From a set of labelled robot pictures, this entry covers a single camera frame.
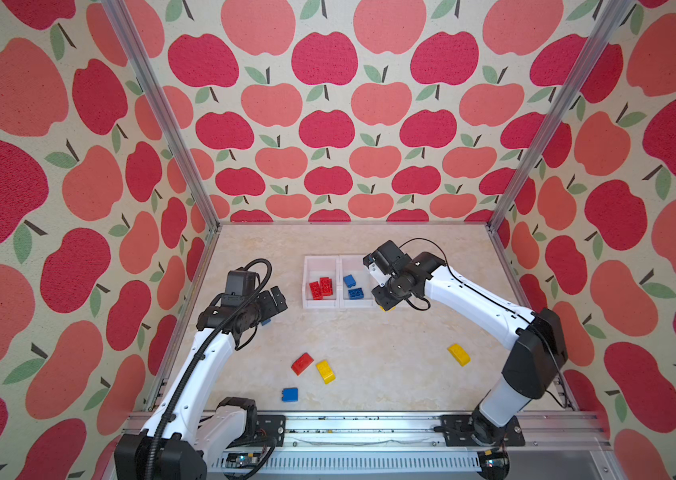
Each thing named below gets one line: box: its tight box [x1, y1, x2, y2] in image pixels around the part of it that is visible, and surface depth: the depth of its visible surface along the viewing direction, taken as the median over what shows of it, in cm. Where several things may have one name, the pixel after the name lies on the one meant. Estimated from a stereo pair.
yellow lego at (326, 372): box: [316, 360, 336, 385], surface depth 85 cm
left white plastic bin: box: [303, 255, 339, 309], surface depth 100 cm
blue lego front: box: [281, 387, 299, 402], surface depth 82 cm
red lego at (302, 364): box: [291, 352, 314, 376], surface depth 86 cm
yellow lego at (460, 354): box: [447, 343, 471, 367], surface depth 88 cm
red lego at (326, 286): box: [319, 277, 333, 296], surface depth 100 cm
